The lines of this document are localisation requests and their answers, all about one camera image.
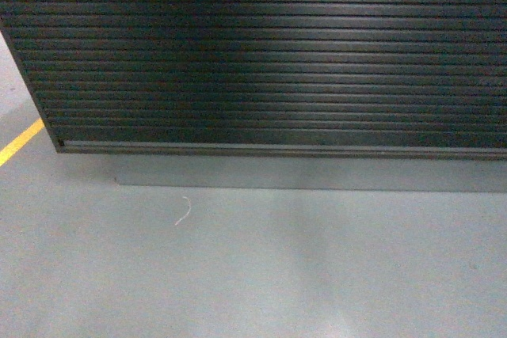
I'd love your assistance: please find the black slatted checkout counter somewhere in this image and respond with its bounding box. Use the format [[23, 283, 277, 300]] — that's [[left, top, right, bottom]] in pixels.
[[1, 0, 506, 192]]

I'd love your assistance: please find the white string piece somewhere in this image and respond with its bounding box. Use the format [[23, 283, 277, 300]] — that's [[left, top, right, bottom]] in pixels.
[[174, 196, 193, 226]]

